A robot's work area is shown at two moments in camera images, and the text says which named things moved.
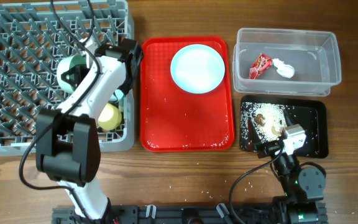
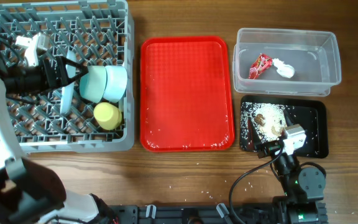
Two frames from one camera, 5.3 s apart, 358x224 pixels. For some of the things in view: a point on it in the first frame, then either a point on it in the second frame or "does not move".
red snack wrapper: x=260 y=65 does not move
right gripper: x=267 y=149 does not move
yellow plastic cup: x=110 y=117 does not move
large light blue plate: x=197 y=68 -> x=68 y=92
